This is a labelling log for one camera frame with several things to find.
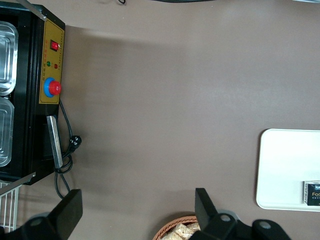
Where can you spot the black printed packet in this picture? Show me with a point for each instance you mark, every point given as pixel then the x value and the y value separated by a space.
pixel 312 193

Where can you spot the steel food pan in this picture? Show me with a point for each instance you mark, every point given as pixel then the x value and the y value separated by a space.
pixel 10 57
pixel 6 130

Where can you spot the white plastic tray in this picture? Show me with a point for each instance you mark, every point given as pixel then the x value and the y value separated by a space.
pixel 282 170

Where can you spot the red knob on blue dial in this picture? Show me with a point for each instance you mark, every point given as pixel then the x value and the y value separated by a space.
pixel 54 87

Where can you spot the red rocker power switch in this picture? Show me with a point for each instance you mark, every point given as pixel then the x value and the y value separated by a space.
pixel 55 45

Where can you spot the pale grey object edge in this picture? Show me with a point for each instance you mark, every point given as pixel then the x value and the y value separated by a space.
pixel 307 1

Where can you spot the brown wicker basket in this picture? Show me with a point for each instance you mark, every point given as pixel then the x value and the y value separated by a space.
pixel 170 225

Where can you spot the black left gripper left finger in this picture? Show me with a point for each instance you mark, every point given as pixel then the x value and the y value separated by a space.
pixel 67 212

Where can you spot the yellow control panel plate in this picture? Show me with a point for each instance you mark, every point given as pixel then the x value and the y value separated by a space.
pixel 53 75

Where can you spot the silver metal frame rail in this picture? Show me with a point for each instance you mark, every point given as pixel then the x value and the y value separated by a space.
pixel 17 183
pixel 33 10

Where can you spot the red indicator light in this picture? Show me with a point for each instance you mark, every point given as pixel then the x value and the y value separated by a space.
pixel 55 66

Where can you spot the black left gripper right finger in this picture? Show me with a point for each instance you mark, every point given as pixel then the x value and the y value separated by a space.
pixel 207 215

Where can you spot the wrapped bread piece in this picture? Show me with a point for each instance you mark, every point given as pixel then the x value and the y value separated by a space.
pixel 184 230
pixel 195 226
pixel 172 236

